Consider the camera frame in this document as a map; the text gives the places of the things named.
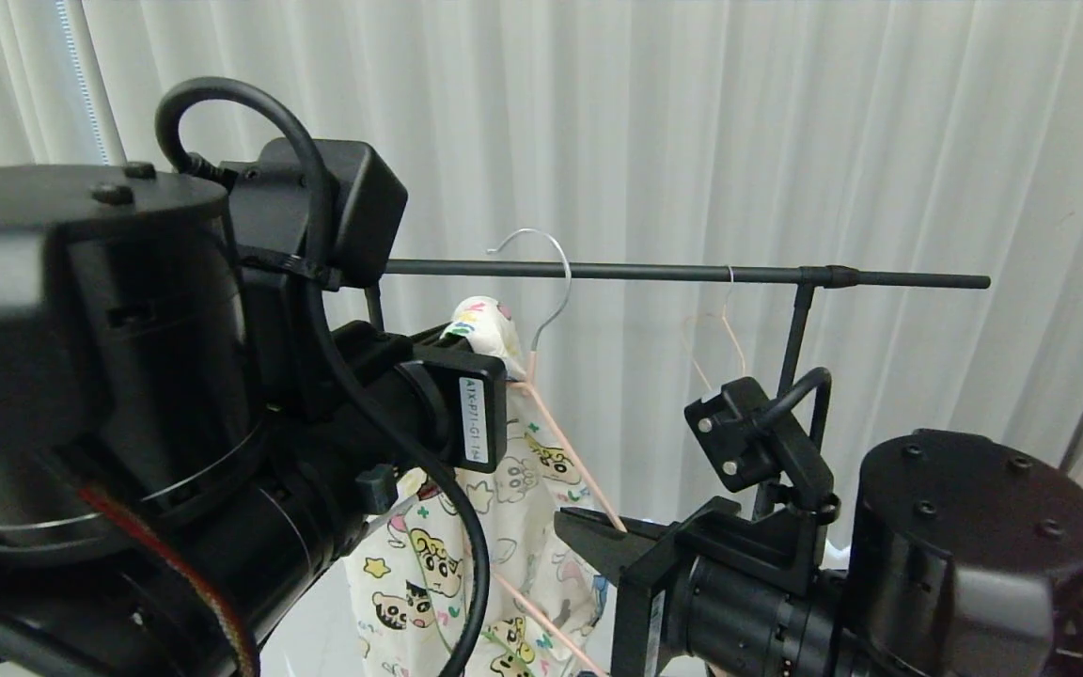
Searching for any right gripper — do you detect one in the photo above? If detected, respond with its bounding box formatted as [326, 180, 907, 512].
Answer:
[612, 536, 849, 677]

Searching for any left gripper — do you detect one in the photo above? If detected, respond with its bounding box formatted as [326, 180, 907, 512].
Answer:
[335, 322, 510, 473]

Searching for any cream printed garment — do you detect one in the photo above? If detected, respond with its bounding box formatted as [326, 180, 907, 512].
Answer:
[344, 296, 613, 677]

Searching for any black clothes rack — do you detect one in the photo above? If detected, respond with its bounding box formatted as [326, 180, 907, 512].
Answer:
[363, 259, 991, 527]

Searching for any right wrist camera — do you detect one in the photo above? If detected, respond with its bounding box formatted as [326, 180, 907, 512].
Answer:
[673, 374, 836, 571]

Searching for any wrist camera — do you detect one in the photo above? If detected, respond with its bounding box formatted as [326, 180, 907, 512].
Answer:
[220, 138, 409, 415]
[673, 374, 836, 571]

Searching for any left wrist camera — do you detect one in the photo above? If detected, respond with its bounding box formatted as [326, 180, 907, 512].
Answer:
[220, 138, 409, 415]

